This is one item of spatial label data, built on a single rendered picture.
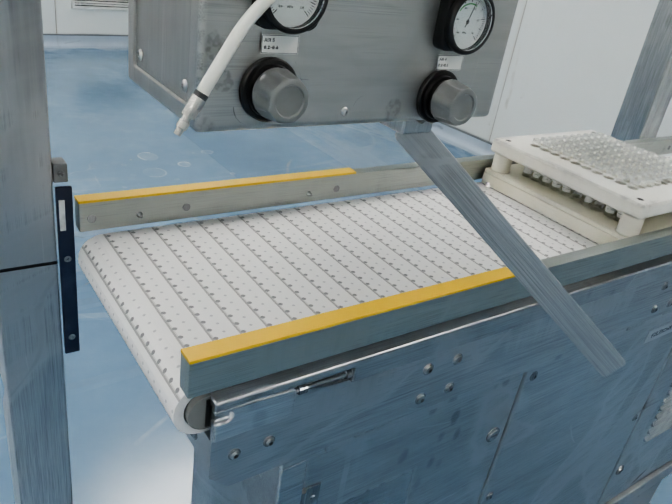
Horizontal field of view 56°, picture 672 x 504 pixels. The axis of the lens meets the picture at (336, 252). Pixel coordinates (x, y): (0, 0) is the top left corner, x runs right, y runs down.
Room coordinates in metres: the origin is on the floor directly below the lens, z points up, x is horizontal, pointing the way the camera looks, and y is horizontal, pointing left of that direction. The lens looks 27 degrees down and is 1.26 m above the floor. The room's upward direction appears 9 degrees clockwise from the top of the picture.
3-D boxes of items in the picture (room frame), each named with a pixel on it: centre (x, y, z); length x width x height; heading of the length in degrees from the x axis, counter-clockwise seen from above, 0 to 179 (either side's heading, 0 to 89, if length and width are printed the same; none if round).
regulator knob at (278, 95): (0.32, 0.04, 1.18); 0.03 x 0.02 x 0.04; 129
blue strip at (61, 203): (0.56, 0.27, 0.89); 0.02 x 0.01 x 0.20; 129
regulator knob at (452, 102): (0.40, -0.05, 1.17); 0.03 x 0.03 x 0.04; 39
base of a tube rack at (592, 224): (0.89, -0.37, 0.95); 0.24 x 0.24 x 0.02; 39
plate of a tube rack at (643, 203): (0.89, -0.37, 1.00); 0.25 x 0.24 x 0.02; 39
